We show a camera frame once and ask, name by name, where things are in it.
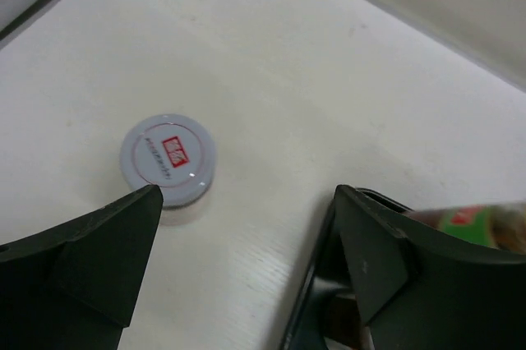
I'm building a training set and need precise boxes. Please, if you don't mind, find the black rectangular tray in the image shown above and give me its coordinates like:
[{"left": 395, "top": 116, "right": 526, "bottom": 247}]
[{"left": 279, "top": 187, "right": 412, "bottom": 350}]

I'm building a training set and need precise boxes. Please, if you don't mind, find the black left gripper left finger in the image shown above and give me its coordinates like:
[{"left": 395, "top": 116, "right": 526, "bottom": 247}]
[{"left": 1, "top": 186, "right": 163, "bottom": 349}]

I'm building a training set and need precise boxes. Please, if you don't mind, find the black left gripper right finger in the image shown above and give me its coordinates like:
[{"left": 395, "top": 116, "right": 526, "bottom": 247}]
[{"left": 335, "top": 185, "right": 525, "bottom": 349}]

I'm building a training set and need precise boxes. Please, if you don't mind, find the green label sauce bottle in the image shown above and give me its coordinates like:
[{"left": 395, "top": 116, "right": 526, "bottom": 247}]
[{"left": 404, "top": 202, "right": 525, "bottom": 255}]

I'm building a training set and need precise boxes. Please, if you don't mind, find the white lid sauce jar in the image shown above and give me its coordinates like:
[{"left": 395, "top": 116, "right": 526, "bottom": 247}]
[{"left": 119, "top": 113, "right": 217, "bottom": 226}]

